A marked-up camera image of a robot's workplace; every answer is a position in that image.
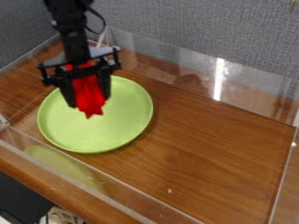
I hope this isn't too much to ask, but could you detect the clear acrylic enclosure wall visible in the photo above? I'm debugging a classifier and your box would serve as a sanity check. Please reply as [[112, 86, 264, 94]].
[[0, 29, 299, 224]]

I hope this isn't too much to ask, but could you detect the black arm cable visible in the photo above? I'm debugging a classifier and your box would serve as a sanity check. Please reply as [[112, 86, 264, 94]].
[[83, 6, 108, 35]]

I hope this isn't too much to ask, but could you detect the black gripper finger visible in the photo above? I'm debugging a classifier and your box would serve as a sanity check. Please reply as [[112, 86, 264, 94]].
[[98, 71, 111, 99], [58, 77, 76, 108]]

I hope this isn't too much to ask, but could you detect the red ridged carrot block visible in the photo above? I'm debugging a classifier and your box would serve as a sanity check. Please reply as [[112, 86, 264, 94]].
[[63, 59, 108, 120]]

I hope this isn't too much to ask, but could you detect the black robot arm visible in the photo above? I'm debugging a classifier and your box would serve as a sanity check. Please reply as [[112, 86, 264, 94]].
[[38, 0, 120, 116]]

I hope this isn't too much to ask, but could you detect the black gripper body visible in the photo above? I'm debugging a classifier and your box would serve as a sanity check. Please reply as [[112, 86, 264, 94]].
[[36, 45, 122, 87]]

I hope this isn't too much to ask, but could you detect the green round plate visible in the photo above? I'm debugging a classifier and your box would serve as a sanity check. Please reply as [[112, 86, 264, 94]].
[[38, 76, 155, 153]]

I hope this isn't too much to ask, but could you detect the clear acrylic corner bracket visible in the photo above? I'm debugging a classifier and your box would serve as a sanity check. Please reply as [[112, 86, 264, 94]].
[[96, 27, 112, 47]]

